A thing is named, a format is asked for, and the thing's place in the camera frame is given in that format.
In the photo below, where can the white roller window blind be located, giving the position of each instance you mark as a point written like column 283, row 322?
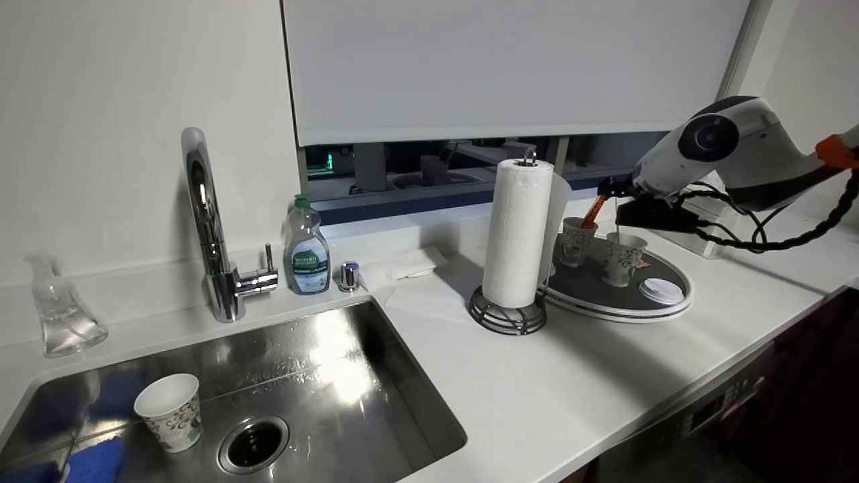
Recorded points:
column 396, row 71

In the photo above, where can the dish soap bottle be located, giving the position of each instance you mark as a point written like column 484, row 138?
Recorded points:
column 306, row 255

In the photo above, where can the stainless steel sink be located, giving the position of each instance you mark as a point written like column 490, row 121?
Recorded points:
column 327, row 399

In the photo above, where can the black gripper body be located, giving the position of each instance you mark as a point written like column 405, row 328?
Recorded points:
column 642, row 211

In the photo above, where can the white plastic cup lid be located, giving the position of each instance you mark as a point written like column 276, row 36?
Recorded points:
column 662, row 290

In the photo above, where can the clear glass vase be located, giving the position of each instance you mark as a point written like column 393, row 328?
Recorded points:
column 66, row 322

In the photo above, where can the patterned front paper cup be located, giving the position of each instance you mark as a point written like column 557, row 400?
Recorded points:
column 623, row 259

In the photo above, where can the paper cup in sink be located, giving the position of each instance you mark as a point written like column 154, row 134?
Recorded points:
column 169, row 408

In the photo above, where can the blue sponge in sink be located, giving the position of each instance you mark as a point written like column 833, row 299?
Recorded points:
column 99, row 463

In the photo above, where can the back paper coffee cup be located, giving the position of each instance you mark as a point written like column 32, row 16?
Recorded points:
column 574, row 240

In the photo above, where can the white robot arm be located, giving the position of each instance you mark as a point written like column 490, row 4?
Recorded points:
column 740, row 140

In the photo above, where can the paper towel roll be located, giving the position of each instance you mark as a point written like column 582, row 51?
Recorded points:
column 523, row 213

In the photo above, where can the small metal sink knob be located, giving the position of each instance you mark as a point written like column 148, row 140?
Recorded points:
column 348, row 277

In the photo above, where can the chrome kitchen faucet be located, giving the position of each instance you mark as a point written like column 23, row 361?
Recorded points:
column 224, row 286

